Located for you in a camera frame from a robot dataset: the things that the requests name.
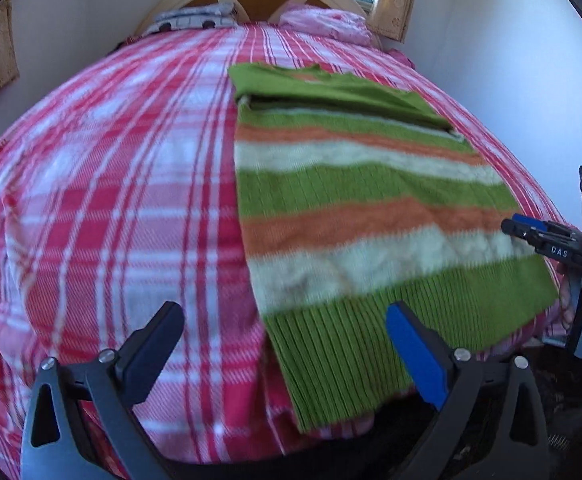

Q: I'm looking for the cream arched bed headboard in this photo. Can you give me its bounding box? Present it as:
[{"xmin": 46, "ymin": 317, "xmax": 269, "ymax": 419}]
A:
[{"xmin": 136, "ymin": 0, "xmax": 384, "ymax": 51}]

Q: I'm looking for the red plaid bed sheet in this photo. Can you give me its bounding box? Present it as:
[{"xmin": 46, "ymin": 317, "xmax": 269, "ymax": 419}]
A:
[{"xmin": 0, "ymin": 22, "xmax": 579, "ymax": 477}]

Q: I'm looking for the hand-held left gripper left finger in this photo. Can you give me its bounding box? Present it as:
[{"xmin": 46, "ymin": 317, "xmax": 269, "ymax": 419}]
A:
[{"xmin": 21, "ymin": 301, "xmax": 186, "ymax": 480}]

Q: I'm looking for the green orange striped knit sweater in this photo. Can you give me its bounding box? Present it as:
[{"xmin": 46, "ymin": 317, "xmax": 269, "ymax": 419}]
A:
[{"xmin": 227, "ymin": 62, "xmax": 560, "ymax": 433}]

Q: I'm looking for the blue white patterned pillow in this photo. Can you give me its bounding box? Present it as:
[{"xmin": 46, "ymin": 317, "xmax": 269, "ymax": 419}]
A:
[{"xmin": 143, "ymin": 3, "xmax": 237, "ymax": 37}]

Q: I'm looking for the pink cloth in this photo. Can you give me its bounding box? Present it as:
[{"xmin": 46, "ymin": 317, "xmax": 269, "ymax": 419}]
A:
[{"xmin": 386, "ymin": 49, "xmax": 417, "ymax": 69}]

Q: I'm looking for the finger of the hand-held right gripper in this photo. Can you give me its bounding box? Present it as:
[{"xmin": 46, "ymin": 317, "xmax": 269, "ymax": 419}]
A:
[
  {"xmin": 510, "ymin": 213, "xmax": 580, "ymax": 237},
  {"xmin": 501, "ymin": 219, "xmax": 538, "ymax": 247}
]

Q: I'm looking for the yellow narrow curtain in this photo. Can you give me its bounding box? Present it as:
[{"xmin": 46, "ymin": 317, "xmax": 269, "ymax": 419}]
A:
[{"xmin": 370, "ymin": 0, "xmax": 420, "ymax": 44}]

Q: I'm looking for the pink floral pillow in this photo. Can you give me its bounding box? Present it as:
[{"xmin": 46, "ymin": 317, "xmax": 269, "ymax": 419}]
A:
[{"xmin": 278, "ymin": 5, "xmax": 374, "ymax": 46}]

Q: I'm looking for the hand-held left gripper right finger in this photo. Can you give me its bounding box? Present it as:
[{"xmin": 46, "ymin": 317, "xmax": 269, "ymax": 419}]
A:
[{"xmin": 386, "ymin": 301, "xmax": 549, "ymax": 480}]

